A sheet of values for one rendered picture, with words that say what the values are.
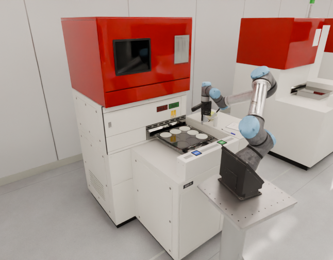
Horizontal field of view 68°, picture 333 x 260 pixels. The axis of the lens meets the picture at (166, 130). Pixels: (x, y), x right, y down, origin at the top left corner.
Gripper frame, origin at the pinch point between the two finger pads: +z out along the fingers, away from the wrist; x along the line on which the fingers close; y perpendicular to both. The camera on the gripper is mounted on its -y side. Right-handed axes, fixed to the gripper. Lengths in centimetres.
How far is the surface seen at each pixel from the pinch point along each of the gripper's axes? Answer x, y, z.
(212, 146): -34.6, 8.3, 3.7
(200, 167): -50, 0, 13
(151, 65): -9, -40, -49
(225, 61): 291, 44, -9
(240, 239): -71, 29, 53
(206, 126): 3.8, 5.0, 3.9
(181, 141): -17.0, -15.4, 9.4
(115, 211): -33, -72, 74
